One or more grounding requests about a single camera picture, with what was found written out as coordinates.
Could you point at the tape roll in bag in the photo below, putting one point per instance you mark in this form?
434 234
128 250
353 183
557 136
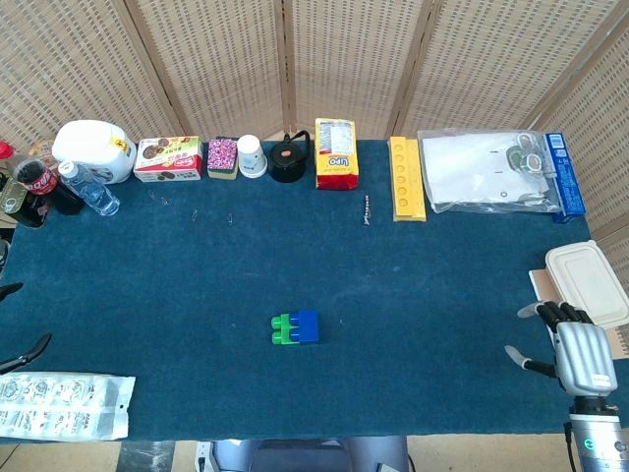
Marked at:
516 158
534 163

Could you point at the clear water bottle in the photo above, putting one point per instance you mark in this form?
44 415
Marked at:
91 189

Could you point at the cola bottle red label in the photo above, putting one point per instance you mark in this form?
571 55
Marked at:
44 184

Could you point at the green toy block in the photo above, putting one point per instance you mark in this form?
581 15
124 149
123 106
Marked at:
280 329

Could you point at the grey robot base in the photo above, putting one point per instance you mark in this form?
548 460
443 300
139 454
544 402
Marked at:
304 454

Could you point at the blue table cloth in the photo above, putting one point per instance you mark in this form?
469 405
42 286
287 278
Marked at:
314 260

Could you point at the white printed plastic package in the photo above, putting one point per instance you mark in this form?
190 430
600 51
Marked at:
59 405

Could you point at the blue cardboard box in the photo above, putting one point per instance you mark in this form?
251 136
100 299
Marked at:
567 177

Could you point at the white paper cup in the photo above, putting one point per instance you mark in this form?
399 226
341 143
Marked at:
252 157

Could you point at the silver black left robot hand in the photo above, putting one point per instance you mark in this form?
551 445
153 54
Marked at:
29 353

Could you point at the cookie box white red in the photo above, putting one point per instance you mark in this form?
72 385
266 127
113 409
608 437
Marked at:
167 159

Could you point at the pink patterned yellow sponge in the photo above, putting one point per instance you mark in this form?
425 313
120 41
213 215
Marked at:
222 155

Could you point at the woven folding screen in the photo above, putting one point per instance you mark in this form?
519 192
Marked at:
344 59

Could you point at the yellow red Lipo snack pack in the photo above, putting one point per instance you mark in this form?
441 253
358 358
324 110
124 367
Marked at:
336 157

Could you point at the dark sauce bottle red cap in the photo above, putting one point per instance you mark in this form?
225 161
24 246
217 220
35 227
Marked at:
19 209

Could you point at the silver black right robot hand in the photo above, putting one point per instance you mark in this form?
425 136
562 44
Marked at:
585 354

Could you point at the beige lunch box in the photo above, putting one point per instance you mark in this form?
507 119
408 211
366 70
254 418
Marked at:
589 282

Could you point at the clear plastic bag white paper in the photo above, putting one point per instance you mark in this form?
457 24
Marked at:
472 172

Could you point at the white plastic jug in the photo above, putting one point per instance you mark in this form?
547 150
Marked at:
93 145

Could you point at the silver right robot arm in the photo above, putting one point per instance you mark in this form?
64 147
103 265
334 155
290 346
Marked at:
599 437

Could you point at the blue toy block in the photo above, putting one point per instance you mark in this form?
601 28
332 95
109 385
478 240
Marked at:
307 327

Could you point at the yellow board with round holes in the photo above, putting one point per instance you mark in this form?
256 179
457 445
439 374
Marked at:
407 179

